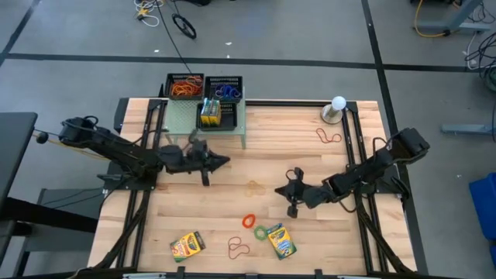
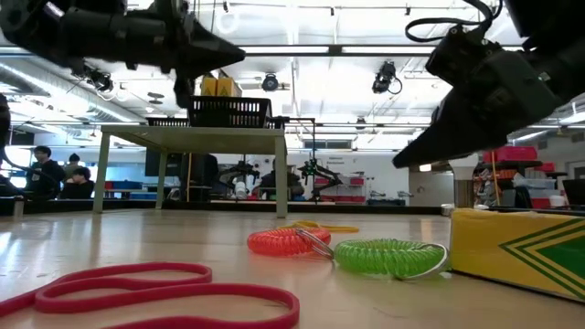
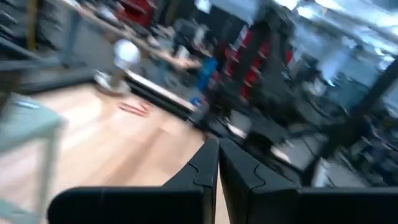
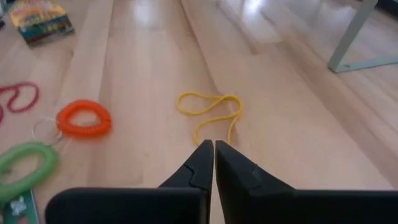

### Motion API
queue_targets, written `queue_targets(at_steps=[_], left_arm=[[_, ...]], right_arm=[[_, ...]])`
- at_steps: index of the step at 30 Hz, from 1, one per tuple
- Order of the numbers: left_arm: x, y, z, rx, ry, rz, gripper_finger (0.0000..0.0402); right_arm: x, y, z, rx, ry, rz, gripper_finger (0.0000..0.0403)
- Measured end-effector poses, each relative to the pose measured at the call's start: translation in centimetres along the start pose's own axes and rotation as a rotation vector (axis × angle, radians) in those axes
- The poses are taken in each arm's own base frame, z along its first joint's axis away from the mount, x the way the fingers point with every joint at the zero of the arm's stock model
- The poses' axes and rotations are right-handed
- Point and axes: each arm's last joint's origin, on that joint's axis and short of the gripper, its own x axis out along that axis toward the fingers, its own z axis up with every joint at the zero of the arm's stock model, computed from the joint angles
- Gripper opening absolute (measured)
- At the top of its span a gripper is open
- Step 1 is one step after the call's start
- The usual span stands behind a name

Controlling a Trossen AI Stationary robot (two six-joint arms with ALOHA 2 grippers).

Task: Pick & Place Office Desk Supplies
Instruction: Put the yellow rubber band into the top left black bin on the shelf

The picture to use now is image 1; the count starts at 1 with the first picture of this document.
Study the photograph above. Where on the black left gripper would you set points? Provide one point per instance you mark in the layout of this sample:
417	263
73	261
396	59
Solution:
199	157

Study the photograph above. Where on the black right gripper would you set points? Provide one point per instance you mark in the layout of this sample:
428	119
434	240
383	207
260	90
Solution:
301	193

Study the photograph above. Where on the yellow rubber band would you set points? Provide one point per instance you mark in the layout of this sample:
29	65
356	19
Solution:
248	190

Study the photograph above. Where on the black plastic mesh basket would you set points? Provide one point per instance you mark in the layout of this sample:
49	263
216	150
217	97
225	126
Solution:
169	97
229	120
232	82

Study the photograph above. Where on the green coil wristband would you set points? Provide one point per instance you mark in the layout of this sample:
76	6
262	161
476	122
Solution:
255	233

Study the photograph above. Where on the orange coil wristband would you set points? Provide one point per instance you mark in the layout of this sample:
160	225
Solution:
244	221

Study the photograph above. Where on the purple coil wristband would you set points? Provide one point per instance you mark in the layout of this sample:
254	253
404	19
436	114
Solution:
217	93
235	94

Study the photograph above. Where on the orange rubber band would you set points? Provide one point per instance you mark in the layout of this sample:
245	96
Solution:
195	88
182	91

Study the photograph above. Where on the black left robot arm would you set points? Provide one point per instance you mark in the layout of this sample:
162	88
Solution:
124	153

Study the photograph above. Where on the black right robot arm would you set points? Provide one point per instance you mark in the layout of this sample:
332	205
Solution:
372	166

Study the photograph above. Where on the black side desk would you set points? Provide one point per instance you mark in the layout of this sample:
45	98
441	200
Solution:
15	147

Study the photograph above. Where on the sage green perforated shelf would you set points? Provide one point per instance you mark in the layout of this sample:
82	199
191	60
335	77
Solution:
180	120

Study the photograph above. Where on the white bulb metal lamp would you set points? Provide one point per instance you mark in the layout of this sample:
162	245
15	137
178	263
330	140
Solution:
338	102

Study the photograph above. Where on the black round knob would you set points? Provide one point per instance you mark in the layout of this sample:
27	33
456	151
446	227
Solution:
42	137

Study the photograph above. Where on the grey metal floor bar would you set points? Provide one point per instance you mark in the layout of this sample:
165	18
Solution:
465	129

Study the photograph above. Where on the blue plastic bin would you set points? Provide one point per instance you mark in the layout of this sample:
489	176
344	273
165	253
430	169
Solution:
484	209

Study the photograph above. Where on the grey table leg frame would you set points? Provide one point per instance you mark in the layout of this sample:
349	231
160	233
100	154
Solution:
457	19

